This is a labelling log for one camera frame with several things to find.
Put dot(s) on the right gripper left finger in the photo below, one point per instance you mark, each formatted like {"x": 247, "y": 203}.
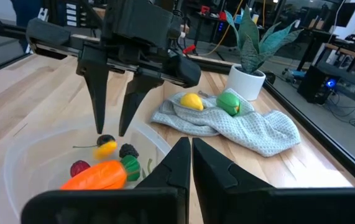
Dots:
{"x": 164, "y": 199}

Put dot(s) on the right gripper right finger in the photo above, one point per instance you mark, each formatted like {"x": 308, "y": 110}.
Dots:
{"x": 227, "y": 199}

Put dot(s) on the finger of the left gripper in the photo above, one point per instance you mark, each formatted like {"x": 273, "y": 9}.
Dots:
{"x": 133, "y": 93}
{"x": 98, "y": 93}

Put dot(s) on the yellow toy squash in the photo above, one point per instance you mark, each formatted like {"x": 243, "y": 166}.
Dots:
{"x": 104, "y": 151}

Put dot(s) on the yellow toy lemon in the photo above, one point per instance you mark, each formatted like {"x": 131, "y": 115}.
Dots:
{"x": 191, "y": 101}

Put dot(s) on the orange toy carrot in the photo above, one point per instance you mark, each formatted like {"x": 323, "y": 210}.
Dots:
{"x": 99, "y": 177}

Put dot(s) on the green toy pepper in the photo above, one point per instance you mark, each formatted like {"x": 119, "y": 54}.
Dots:
{"x": 227, "y": 102}

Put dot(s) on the clear plastic tupperware container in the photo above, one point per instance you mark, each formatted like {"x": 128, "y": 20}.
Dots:
{"x": 25, "y": 161}

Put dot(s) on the red clamp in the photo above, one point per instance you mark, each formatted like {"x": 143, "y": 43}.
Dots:
{"x": 189, "y": 49}

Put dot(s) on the black panel white labels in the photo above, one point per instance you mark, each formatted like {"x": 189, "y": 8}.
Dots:
{"x": 71, "y": 14}

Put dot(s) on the grey waffle dish cloth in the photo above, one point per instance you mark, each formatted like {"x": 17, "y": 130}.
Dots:
{"x": 251, "y": 130}

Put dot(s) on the dark red toy raspberry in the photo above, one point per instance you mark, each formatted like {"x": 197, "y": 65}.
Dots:
{"x": 79, "y": 168}

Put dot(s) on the silver aluminium strip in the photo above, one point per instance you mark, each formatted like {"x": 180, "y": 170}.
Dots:
{"x": 42, "y": 14}

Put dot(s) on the person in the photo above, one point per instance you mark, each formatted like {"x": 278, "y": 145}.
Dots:
{"x": 26, "y": 12}

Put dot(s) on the snake plant in white pot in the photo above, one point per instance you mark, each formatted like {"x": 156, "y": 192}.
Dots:
{"x": 245, "y": 84}

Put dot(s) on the black computer tower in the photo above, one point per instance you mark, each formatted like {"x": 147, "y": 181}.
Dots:
{"x": 314, "y": 84}

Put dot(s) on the wooden top office desk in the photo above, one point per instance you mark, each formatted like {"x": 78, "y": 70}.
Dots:
{"x": 351, "y": 53}

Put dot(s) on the black desk monitor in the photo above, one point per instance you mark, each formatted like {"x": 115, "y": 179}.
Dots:
{"x": 348, "y": 14}

